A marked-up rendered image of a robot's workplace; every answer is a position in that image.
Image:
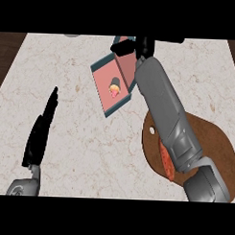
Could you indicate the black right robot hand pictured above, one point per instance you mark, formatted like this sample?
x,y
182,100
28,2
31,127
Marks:
x,y
145,46

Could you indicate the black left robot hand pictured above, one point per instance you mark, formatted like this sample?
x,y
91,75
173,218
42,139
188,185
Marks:
x,y
38,142

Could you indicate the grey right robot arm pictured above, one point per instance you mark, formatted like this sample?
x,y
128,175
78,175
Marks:
x,y
161,101

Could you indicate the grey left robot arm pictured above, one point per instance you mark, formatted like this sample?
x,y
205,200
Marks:
x,y
24,186

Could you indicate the open cardboard box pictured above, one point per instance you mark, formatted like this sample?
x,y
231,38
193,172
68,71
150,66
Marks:
x,y
104,80

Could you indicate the cupcake with pink yellow frosting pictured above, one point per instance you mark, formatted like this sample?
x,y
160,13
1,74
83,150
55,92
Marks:
x,y
114,90

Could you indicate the brown wooden cutting board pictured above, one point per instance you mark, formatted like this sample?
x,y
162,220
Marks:
x,y
217,148

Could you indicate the grey round object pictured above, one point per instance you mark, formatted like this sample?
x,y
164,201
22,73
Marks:
x,y
71,35

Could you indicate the orange red food piece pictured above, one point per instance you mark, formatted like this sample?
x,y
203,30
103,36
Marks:
x,y
167,163

